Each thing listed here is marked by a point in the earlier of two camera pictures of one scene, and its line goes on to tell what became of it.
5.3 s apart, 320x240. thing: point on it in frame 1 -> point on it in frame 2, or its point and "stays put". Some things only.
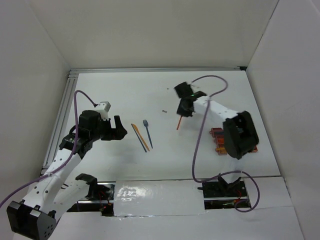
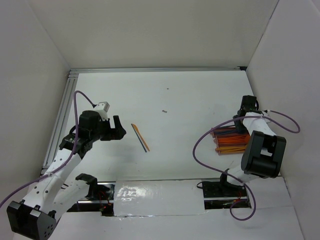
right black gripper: x=181 y=112 -> x=238 y=125
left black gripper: x=121 y=131 stays put
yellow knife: x=140 y=136 stays put
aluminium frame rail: x=176 y=68 stays put
